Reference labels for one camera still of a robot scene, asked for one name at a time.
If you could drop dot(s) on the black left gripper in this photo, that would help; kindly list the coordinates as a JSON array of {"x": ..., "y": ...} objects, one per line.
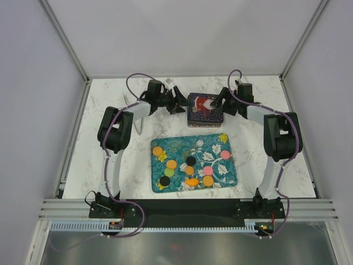
[{"x": 178, "y": 100}]

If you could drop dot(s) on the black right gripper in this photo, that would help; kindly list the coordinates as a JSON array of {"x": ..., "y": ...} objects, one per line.
[{"x": 224, "y": 94}]

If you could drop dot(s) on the gold tin lid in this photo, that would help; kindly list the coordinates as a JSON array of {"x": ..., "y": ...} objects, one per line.
[{"x": 201, "y": 111}]

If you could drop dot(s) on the silver metal tongs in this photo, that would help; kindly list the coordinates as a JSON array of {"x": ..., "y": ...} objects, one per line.
[{"x": 138, "y": 124}]

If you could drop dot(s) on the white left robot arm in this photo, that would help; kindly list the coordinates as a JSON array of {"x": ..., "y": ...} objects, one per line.
[{"x": 114, "y": 136}]

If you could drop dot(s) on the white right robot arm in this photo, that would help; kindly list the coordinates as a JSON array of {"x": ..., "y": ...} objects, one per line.
[{"x": 282, "y": 143}]

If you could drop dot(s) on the square cookie tin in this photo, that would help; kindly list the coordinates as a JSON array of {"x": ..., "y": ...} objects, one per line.
[{"x": 204, "y": 123}]

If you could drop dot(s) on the dotted orange biscuit far left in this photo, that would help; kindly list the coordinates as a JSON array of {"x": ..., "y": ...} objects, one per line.
[{"x": 157, "y": 151}]

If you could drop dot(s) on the pink sandwich cookie upper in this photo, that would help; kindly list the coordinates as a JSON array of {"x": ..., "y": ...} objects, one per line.
[{"x": 225, "y": 154}]

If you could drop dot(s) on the pink sandwich cookie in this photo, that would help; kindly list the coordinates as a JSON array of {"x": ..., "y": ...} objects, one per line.
[
  {"x": 208, "y": 170},
  {"x": 225, "y": 154}
]

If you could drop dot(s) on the black sandwich cookie upper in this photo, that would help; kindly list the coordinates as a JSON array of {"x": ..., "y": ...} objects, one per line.
[{"x": 190, "y": 161}]

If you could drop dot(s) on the black sandwich cookie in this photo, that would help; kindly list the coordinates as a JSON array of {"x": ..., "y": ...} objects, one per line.
[
  {"x": 190, "y": 161},
  {"x": 164, "y": 181}
]

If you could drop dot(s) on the dotted orange biscuit centre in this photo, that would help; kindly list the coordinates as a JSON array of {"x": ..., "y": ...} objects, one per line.
[{"x": 171, "y": 164}]

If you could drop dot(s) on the teal floral serving tray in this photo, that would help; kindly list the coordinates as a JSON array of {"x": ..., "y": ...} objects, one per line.
[{"x": 206, "y": 149}]

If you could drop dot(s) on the plain orange cookie middle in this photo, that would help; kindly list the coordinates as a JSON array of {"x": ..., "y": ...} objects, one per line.
[{"x": 189, "y": 170}]

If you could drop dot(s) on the green sandwich cookie lower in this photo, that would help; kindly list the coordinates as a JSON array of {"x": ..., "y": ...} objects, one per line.
[{"x": 169, "y": 172}]

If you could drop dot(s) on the pink sandwich cookie lower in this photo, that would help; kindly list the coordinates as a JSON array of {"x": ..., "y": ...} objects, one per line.
[{"x": 208, "y": 170}]

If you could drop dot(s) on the black sandwich cookie lower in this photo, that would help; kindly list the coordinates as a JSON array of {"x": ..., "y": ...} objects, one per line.
[{"x": 164, "y": 181}]

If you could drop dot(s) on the orange fish cookie lower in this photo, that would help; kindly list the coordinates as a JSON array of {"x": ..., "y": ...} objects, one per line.
[{"x": 191, "y": 182}]

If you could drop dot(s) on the dotted orange sandwich biscuit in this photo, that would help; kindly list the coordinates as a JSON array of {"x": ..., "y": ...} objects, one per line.
[{"x": 208, "y": 181}]

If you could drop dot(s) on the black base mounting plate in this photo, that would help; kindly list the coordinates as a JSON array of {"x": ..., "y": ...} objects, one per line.
[{"x": 179, "y": 212}]

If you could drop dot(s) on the aluminium frame rail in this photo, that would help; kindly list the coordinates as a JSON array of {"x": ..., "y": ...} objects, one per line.
[{"x": 300, "y": 210}]

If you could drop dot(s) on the slotted white cable duct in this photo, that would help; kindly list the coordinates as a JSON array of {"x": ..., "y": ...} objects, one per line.
[{"x": 110, "y": 226}]

